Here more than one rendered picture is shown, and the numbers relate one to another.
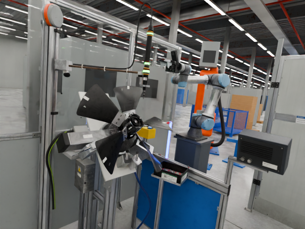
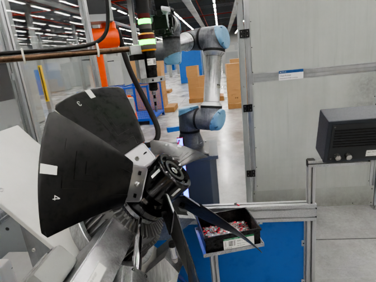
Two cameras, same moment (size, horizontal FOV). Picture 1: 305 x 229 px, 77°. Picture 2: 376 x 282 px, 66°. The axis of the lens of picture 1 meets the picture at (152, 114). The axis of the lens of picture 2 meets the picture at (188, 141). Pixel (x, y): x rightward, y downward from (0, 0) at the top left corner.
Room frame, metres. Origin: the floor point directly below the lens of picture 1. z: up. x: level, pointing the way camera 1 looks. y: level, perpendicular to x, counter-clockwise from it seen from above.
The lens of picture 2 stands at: (0.63, 0.49, 1.51)
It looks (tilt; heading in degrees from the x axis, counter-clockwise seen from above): 16 degrees down; 325
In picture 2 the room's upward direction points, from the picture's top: 6 degrees counter-clockwise
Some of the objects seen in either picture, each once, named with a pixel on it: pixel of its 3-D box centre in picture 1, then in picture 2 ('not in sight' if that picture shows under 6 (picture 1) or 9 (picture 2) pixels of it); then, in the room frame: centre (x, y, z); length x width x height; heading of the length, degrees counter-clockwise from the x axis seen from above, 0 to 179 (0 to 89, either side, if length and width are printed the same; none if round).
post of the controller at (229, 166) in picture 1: (229, 170); (310, 181); (1.25, -0.56, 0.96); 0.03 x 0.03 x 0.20; 47
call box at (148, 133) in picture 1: (145, 132); not in sight; (1.82, 0.04, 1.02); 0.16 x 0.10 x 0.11; 47
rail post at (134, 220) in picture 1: (137, 192); not in sight; (1.84, 0.07, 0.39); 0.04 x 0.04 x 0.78; 47
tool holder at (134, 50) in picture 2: (144, 79); (146, 64); (1.35, 0.08, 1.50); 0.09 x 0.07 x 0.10; 82
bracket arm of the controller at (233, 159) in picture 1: (247, 163); (337, 161); (1.18, -0.63, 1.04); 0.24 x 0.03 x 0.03; 47
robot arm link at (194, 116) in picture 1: (197, 119); (189, 117); (1.92, -0.46, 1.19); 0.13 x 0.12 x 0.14; 21
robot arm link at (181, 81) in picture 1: (182, 80); (169, 51); (1.70, -0.22, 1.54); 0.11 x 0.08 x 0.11; 21
